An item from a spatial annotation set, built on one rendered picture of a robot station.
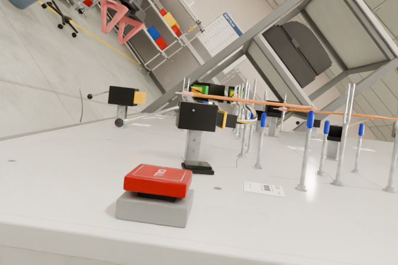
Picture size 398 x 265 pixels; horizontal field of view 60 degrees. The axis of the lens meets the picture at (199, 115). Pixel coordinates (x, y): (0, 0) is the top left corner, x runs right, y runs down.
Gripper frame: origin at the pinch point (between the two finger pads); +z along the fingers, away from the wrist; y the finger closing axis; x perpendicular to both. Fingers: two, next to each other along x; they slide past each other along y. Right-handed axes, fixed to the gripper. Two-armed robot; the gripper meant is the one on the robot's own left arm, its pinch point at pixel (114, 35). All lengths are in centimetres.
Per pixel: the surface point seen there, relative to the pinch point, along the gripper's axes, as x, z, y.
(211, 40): 148, -161, 723
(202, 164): -37, 15, -33
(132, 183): -35, 16, -54
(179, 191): -39, 15, -53
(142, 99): -14.0, 11.5, -1.1
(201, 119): -33.9, 9.6, -29.9
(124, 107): -10.6, 15.1, -0.7
